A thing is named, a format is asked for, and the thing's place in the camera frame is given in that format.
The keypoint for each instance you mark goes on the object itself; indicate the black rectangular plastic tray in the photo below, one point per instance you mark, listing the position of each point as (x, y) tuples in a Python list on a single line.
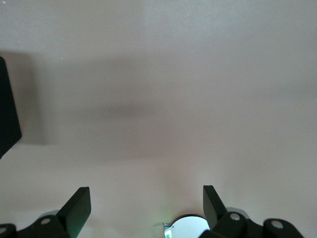
[(7, 111)]

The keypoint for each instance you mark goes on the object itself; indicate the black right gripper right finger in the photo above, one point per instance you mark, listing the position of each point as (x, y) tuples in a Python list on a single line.
[(218, 218)]

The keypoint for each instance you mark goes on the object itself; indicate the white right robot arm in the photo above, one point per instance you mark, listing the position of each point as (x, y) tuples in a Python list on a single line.
[(188, 226)]

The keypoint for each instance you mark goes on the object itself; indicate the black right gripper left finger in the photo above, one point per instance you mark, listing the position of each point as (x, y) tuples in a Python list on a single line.
[(64, 218)]

